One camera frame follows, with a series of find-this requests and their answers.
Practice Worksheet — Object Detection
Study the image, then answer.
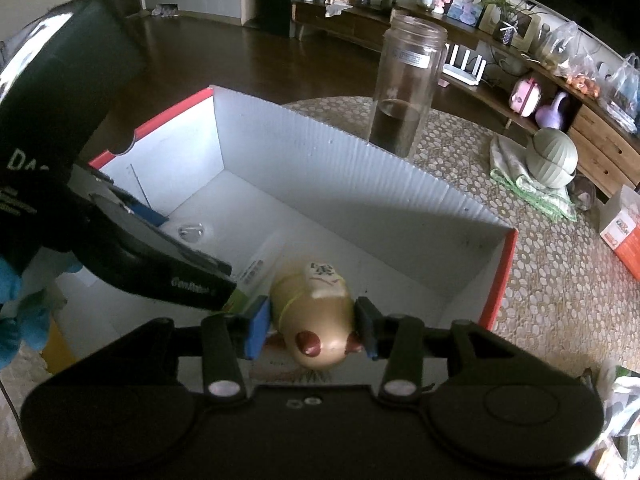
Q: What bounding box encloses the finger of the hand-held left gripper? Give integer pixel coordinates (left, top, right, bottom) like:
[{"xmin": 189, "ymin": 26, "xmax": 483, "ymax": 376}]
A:
[
  {"xmin": 75, "ymin": 192, "xmax": 238, "ymax": 312},
  {"xmin": 89, "ymin": 165, "xmax": 171, "ymax": 228}
]

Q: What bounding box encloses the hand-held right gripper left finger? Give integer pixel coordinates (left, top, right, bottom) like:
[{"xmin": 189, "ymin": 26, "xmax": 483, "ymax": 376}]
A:
[{"xmin": 135, "ymin": 295, "xmax": 273, "ymax": 403}]

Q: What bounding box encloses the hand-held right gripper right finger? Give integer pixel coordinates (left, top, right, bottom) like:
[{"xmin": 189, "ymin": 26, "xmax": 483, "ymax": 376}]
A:
[{"xmin": 355, "ymin": 297, "xmax": 521, "ymax": 403}]

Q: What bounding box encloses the white green tube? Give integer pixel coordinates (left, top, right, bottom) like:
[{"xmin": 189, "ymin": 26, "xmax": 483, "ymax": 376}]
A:
[{"xmin": 226, "ymin": 232, "xmax": 288, "ymax": 316}]

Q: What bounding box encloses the red cardboard box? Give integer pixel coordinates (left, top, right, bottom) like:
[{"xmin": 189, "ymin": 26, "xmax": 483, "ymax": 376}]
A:
[{"xmin": 47, "ymin": 85, "xmax": 519, "ymax": 387}]

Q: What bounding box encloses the person's left hand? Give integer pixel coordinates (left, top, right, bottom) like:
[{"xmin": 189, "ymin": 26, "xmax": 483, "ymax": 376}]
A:
[{"xmin": 0, "ymin": 250, "xmax": 83, "ymax": 368}]

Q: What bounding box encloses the small clear plastic piece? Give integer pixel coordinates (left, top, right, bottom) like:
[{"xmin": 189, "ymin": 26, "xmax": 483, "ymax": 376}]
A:
[{"xmin": 177, "ymin": 221, "xmax": 206, "ymax": 244}]

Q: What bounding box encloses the lace tablecloth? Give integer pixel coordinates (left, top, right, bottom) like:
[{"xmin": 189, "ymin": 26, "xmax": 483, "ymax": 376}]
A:
[{"xmin": 280, "ymin": 96, "xmax": 640, "ymax": 480}]

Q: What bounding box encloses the green folded cloth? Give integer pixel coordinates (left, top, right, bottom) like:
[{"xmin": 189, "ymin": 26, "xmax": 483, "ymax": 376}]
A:
[{"xmin": 489, "ymin": 135, "xmax": 578, "ymax": 222}]

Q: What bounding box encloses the tall glass jar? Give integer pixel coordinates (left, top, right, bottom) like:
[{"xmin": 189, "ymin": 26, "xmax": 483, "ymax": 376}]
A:
[{"xmin": 369, "ymin": 15, "xmax": 448, "ymax": 158}]

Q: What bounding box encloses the green lidded bowl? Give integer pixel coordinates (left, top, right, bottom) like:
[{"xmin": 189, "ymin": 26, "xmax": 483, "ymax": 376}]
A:
[{"xmin": 525, "ymin": 127, "xmax": 579, "ymax": 190}]

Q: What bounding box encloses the clear glass cup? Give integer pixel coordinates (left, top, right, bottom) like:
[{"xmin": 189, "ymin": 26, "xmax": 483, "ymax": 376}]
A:
[{"xmin": 567, "ymin": 175, "xmax": 597, "ymax": 211}]

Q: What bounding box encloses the orange white tissue box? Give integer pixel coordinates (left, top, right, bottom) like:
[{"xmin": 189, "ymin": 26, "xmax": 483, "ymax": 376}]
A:
[{"xmin": 599, "ymin": 185, "xmax": 640, "ymax": 281}]

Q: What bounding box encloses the pink lunch box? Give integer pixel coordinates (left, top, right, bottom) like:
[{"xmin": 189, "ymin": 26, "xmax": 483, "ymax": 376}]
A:
[{"xmin": 509, "ymin": 76, "xmax": 544, "ymax": 117}]

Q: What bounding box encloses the white router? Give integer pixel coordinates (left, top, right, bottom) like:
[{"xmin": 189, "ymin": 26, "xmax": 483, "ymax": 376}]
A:
[{"xmin": 442, "ymin": 42, "xmax": 488, "ymax": 86}]

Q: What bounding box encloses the wooden television cabinet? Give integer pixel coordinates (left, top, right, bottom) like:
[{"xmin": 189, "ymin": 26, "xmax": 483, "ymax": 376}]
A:
[{"xmin": 291, "ymin": 0, "xmax": 640, "ymax": 199}]

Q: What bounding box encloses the clear plastic bag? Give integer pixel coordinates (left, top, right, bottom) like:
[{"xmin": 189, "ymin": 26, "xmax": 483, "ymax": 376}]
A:
[{"xmin": 597, "ymin": 52, "xmax": 640, "ymax": 134}]

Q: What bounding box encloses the blue picture frame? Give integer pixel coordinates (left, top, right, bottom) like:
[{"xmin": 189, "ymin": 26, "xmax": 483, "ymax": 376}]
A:
[{"xmin": 446, "ymin": 0, "xmax": 484, "ymax": 26}]

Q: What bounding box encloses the wooden photo frame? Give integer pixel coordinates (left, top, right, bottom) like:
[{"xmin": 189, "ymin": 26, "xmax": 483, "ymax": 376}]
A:
[{"xmin": 479, "ymin": 2, "xmax": 542, "ymax": 54}]

